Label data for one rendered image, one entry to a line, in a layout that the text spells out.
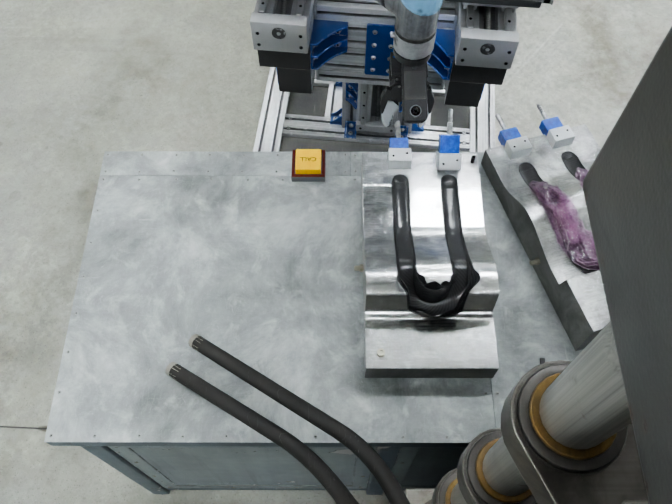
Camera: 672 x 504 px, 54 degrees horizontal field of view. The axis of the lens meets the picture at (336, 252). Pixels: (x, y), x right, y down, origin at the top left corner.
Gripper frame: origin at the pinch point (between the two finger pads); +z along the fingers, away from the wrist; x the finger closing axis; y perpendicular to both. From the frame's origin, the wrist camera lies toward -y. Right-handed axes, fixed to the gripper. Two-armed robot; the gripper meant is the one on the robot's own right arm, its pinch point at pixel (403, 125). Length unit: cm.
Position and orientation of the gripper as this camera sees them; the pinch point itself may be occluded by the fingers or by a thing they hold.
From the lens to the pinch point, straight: 142.7
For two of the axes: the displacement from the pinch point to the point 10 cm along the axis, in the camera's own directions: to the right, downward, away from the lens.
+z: 0.0, 4.8, 8.8
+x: -10.0, 0.0, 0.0
